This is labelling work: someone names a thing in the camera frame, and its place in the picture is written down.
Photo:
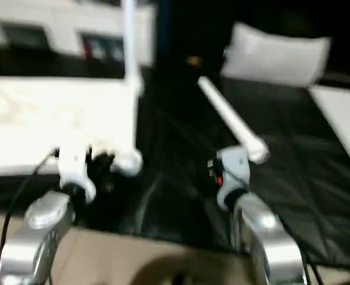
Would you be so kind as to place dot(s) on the black work mat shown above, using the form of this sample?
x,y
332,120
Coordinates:
x,y
181,166

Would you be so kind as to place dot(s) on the white plastic table top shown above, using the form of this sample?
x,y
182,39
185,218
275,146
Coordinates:
x,y
50,119

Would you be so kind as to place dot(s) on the small red bottle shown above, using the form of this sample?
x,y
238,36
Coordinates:
x,y
87,48

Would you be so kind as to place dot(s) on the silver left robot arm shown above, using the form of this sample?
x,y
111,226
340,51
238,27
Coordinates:
x,y
35,237

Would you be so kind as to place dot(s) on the white cabinet with glass doors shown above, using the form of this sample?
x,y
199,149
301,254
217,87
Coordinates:
x,y
56,27

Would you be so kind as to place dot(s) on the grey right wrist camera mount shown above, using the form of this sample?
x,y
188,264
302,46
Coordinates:
x,y
235,172

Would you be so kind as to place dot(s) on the white plastic table leg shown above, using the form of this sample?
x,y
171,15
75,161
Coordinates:
x,y
131,47
231,119

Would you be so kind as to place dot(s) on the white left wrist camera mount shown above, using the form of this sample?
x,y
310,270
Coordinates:
x,y
74,169

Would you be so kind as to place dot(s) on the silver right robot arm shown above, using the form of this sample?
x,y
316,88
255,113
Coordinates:
x,y
267,243

